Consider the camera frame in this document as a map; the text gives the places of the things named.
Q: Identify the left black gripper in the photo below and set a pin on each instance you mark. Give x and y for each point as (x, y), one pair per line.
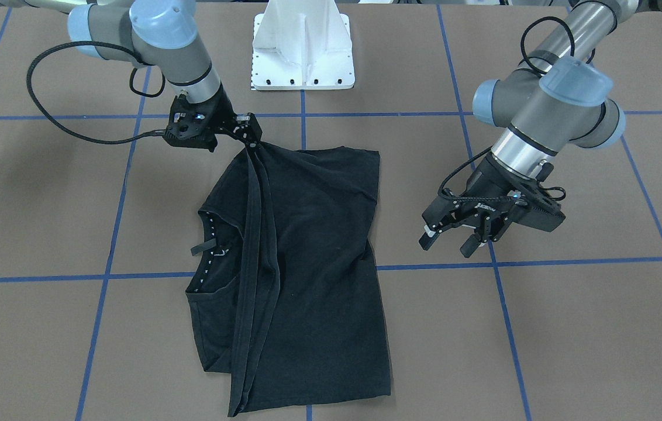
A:
(490, 182)

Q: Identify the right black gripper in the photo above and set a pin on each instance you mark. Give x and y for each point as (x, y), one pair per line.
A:
(225, 112)

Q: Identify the black printed t-shirt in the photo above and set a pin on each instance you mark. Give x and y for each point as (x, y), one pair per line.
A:
(286, 297)

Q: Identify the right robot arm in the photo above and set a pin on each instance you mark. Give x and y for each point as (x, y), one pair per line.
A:
(161, 34)

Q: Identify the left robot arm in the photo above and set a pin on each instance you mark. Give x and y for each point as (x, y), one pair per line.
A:
(553, 99)

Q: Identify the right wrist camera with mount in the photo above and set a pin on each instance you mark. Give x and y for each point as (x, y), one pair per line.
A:
(190, 124)

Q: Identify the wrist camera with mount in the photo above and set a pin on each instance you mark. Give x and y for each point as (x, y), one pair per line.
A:
(190, 124)
(536, 208)

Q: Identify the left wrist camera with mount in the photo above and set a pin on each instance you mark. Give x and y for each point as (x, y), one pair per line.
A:
(536, 208)

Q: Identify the white camera mast with base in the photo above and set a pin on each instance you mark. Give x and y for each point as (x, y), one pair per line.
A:
(302, 45)

